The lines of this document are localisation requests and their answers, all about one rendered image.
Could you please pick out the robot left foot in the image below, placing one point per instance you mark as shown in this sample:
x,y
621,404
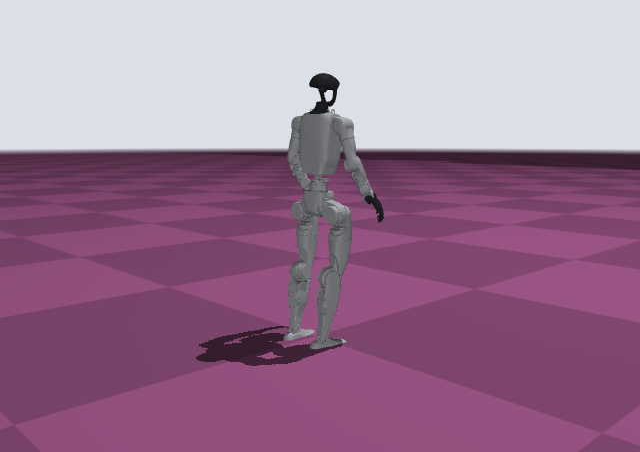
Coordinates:
x,y
303,332

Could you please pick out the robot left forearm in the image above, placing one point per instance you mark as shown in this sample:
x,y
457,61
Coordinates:
x,y
301,177

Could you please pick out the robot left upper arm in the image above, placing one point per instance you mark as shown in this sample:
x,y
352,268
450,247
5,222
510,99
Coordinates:
x,y
293,155

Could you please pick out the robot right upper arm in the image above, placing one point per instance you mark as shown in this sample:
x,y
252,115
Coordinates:
x,y
344,128

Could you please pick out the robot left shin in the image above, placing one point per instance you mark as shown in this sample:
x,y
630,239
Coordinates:
x,y
298,294

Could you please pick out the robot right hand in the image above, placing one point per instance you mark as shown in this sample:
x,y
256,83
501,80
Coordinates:
x,y
377,204

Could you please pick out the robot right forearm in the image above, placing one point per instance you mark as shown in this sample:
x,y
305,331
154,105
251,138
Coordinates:
x,y
361,181

